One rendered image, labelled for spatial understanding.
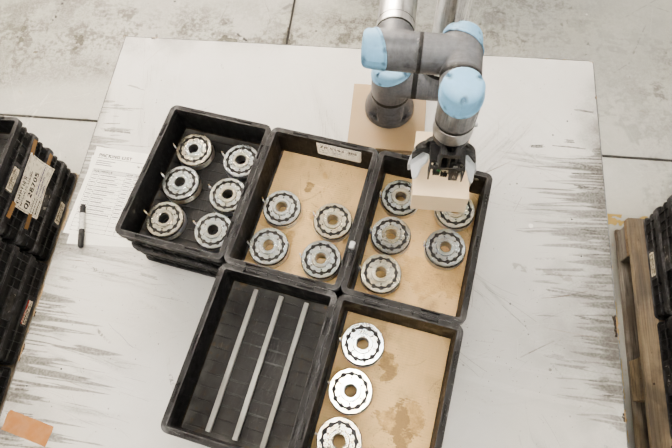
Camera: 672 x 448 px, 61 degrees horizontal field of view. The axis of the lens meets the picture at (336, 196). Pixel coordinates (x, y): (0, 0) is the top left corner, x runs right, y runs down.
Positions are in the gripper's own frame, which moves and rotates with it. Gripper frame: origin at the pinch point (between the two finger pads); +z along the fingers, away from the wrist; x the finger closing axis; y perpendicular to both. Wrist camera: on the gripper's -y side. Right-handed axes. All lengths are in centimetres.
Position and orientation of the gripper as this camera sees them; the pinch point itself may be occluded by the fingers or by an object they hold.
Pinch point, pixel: (440, 168)
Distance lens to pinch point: 129.3
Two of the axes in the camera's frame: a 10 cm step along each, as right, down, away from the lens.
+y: -1.1, 9.1, -4.0
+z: 0.6, 4.1, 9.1
